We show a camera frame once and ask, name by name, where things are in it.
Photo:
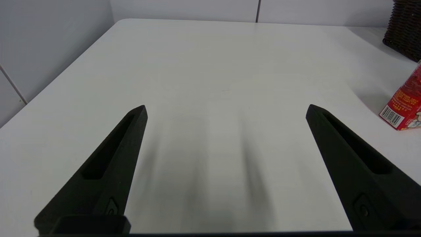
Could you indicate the red milk carton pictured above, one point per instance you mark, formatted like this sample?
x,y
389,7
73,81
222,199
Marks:
x,y
406,105

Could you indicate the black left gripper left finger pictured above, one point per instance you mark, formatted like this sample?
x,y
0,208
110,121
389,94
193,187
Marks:
x,y
108,177

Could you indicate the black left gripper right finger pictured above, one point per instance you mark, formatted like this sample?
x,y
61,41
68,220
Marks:
x,y
371,194

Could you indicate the dark brown wicker basket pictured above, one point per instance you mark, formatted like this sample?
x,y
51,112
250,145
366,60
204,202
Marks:
x,y
404,29

